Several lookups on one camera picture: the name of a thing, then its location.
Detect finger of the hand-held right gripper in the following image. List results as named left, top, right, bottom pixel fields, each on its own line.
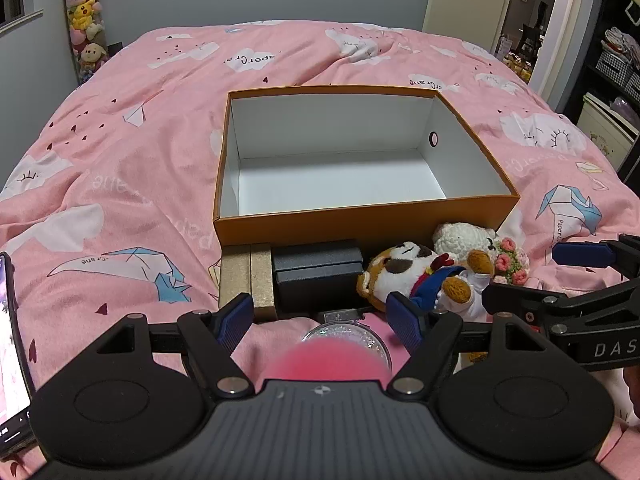
left=552, top=234, right=640, bottom=277
left=482, top=282, right=576, bottom=328

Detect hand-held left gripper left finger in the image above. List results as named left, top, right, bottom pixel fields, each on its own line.
left=97, top=294, right=253, bottom=398

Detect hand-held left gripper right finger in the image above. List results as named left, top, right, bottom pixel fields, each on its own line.
left=386, top=291, right=543, bottom=399

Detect gold gift box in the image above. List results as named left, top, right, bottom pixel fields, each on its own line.
left=219, top=243, right=277, bottom=322

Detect dog plush toy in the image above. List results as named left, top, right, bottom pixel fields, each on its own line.
left=356, top=241, right=496, bottom=323

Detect round glitter case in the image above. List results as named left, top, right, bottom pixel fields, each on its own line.
left=300, top=322, right=391, bottom=361

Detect white crochet bunny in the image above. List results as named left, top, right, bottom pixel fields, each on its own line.
left=432, top=222, right=531, bottom=288

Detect pink fluffy peach plush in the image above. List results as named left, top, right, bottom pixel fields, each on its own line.
left=260, top=342, right=393, bottom=386

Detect orange cardboard box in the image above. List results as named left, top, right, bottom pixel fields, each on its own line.
left=212, top=85, right=522, bottom=248

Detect black gift box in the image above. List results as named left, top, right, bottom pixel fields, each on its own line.
left=271, top=240, right=365, bottom=318

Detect white storage box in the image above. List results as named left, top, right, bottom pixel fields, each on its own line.
left=575, top=92, right=640, bottom=173

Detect purple bag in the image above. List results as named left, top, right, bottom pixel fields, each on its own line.
left=607, top=97, right=640, bottom=121

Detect pink printed blanket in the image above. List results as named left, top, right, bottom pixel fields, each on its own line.
left=0, top=20, right=640, bottom=480

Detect checkered storage basket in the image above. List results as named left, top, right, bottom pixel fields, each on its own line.
left=595, top=50, right=633, bottom=88

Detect row of jars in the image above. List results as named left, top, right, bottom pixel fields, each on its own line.
left=500, top=50, right=536, bottom=83

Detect folded clothes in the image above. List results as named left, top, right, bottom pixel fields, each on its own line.
left=602, top=27, right=640, bottom=68

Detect dark chair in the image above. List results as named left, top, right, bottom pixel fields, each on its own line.
left=520, top=24, right=545, bottom=58

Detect smartphone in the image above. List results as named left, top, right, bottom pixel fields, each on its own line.
left=0, top=252, right=38, bottom=461

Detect black shelf unit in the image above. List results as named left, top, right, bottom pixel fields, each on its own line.
left=580, top=0, right=640, bottom=181

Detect cream door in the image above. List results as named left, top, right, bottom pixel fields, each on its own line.
left=422, top=0, right=521, bottom=58

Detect clear tube of plush toys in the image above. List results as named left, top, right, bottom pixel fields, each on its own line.
left=59, top=0, right=112, bottom=86

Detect white door frame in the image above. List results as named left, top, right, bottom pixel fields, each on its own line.
left=530, top=0, right=596, bottom=111

